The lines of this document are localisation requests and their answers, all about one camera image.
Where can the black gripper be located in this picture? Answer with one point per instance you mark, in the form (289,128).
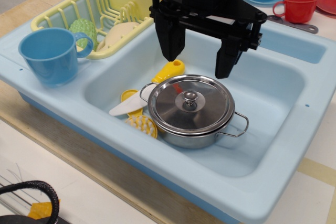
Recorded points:
(236,23)

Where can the steel pot lid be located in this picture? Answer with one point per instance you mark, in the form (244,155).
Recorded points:
(190,102)

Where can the cream toy plate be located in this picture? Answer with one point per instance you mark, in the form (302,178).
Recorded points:
(115,34)

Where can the light blue toy sink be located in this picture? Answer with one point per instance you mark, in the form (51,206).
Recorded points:
(229,146)

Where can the yellow dish rack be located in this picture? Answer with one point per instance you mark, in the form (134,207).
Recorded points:
(104,14)

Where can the yellow dish brush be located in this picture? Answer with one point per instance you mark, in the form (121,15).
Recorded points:
(143,123)

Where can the red cup on table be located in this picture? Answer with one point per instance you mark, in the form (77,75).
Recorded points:
(295,11)

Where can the grey toy utensil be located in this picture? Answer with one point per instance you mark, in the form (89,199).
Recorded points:
(305,27)

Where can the green toy vegetable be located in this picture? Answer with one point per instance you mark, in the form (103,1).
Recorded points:
(87,27)

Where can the red plate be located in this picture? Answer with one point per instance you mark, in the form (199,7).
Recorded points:
(326,1)

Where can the blue plastic cup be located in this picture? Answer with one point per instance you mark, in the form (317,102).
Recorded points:
(52,54)

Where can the yellow tape piece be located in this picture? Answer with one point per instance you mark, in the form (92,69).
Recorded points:
(40,210)

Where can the yellow handled toy knife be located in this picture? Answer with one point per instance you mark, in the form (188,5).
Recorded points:
(140,98)

